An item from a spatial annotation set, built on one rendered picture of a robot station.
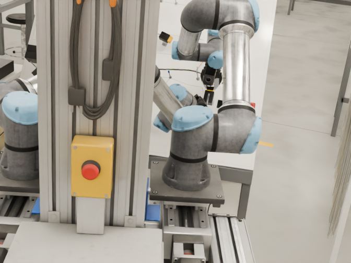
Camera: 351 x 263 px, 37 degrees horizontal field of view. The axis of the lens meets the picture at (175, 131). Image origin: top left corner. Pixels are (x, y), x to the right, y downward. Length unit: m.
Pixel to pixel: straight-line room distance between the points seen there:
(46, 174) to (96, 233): 0.18
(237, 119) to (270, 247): 1.98
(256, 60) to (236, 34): 0.85
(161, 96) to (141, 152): 0.67
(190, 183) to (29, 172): 0.48
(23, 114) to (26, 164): 0.16
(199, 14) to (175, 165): 0.50
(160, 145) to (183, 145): 0.90
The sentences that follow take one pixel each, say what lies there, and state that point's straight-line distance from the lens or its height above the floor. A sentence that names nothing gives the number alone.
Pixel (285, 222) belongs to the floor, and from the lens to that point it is 3.75.
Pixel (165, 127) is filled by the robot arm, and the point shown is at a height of 1.13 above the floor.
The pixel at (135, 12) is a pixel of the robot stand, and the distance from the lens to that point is 1.09.
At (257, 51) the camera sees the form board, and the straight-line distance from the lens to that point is 2.57.
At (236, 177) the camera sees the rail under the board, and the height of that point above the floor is 0.83.
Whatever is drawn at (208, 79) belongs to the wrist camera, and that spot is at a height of 1.27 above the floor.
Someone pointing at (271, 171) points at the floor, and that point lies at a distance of 4.37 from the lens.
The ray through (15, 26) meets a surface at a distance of 6.74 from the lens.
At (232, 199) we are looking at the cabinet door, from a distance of 2.53.
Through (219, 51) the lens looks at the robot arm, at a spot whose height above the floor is 1.42.
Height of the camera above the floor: 1.96
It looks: 24 degrees down
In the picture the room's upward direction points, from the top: 5 degrees clockwise
